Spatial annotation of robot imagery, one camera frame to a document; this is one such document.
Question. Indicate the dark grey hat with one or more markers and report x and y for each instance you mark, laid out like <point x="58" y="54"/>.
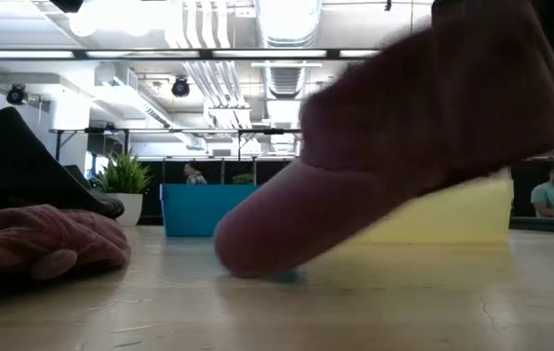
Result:
<point x="13" y="166"/>

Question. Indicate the maroon fuzzy slipper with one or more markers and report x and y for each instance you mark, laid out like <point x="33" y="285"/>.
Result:
<point x="404" y="136"/>

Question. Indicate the red knit beanie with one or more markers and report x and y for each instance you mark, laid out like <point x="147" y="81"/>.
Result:
<point x="62" y="234"/>

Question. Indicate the black ceiling spotlight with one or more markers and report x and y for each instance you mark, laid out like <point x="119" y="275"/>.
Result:
<point x="16" y="94"/>
<point x="180" y="87"/>

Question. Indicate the small potted green plant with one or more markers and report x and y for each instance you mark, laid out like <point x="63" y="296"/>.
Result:
<point x="128" y="207"/>

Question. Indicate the yellow translucent plastic bin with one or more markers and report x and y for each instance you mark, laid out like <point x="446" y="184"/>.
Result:
<point x="467" y="214"/>

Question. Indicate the teal plastic bin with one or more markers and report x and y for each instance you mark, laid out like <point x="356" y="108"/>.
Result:
<point x="199" y="209"/>

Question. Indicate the background green plant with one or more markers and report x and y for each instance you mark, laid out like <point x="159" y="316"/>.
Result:
<point x="243" y="179"/>

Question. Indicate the silver ceiling ventilation duct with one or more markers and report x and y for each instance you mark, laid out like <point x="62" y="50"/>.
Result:
<point x="287" y="24"/>

